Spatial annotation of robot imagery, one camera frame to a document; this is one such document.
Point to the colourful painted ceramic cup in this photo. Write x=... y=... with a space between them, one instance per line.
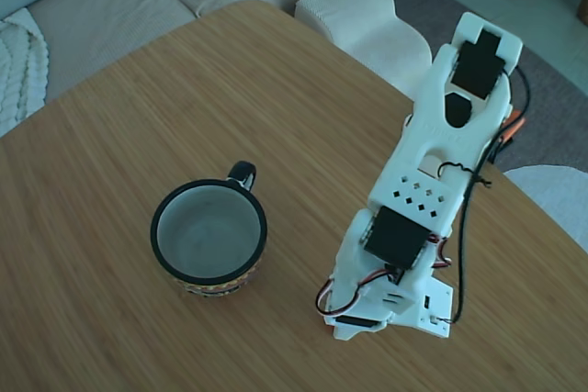
x=206 y=236

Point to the white fabric chair seat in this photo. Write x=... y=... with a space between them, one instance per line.
x=556 y=199

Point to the orange black table clamp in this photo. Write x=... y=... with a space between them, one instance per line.
x=514 y=128

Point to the white textured ottoman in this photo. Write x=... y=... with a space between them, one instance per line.
x=358 y=20

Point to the grey floor rug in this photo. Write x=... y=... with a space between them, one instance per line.
x=560 y=89

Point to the brown plant pot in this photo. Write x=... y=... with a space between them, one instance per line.
x=583 y=8

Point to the white knitted blanket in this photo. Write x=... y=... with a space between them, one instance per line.
x=18 y=70

